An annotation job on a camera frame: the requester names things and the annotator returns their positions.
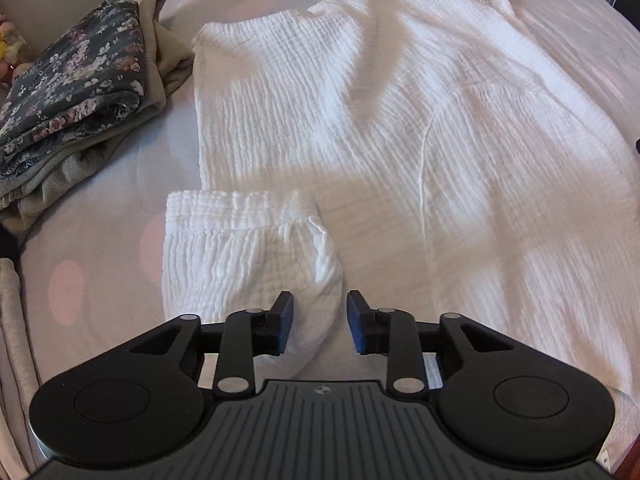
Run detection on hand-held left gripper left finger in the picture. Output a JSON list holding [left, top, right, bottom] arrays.
[[119, 291, 295, 402]]

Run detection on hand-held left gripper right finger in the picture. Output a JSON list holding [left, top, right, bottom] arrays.
[[346, 290, 516, 397]]

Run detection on white crinkled shirt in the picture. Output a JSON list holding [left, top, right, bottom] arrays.
[[161, 0, 640, 401]]

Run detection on pale beige cloth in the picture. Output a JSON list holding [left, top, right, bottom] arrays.
[[0, 257, 45, 467]]

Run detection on beige fleece folded cloth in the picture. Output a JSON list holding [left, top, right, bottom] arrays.
[[0, 0, 196, 235]]

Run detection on dark floral folded cloth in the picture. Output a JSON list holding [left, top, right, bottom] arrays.
[[0, 0, 149, 181]]

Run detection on plush toys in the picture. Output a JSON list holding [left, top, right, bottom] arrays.
[[0, 10, 32, 87]]

